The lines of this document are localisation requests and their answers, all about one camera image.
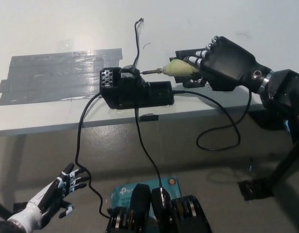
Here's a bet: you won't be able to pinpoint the teal tp-link box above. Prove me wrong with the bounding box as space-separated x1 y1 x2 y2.
110 177 183 209

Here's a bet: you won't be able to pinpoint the black cable with plug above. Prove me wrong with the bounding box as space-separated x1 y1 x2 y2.
135 108 164 192

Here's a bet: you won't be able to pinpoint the black soldering station base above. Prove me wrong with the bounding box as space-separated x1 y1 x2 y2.
100 64 175 110

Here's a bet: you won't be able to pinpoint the small black tape strip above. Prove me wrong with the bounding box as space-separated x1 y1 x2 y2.
140 114 159 122

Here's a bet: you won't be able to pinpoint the thin black loose wire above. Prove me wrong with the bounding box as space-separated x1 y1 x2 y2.
134 18 144 66

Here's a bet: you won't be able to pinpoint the black power cable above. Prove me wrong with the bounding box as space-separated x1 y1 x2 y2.
75 94 111 218

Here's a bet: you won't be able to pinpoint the black slanted table leg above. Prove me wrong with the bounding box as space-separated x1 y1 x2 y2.
268 138 299 192

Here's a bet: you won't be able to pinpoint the black soldering iron cable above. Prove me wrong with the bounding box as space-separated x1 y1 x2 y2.
173 89 252 151

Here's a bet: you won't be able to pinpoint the black robot body blocks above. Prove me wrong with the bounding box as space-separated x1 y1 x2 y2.
105 183 212 233

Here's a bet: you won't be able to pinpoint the tape-wrapped soldering iron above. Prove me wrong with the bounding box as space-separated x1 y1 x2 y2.
139 59 200 78

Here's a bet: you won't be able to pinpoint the black bracket under table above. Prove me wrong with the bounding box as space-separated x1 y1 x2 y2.
251 110 290 132

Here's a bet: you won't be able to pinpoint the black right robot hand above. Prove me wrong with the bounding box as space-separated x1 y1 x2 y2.
182 35 273 94

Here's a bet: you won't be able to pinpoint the grey duct tape patch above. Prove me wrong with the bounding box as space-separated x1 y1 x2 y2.
0 48 123 106

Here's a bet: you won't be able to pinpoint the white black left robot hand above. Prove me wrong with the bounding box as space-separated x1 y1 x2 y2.
7 162 89 230

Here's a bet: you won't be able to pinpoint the black slanted rod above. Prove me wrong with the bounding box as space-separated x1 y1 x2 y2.
0 199 13 218

